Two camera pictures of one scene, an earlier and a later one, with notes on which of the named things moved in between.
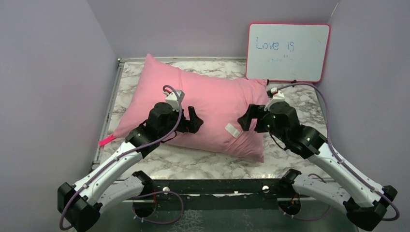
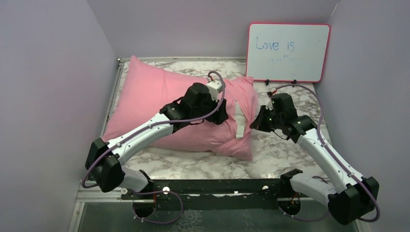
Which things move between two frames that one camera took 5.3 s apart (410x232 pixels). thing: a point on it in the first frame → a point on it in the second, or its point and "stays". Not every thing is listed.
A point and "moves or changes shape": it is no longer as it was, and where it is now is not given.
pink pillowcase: x=218 y=101 moves or changes shape
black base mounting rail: x=217 y=195 stays
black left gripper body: x=183 y=125 → x=209 y=105
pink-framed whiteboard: x=291 y=52 stays
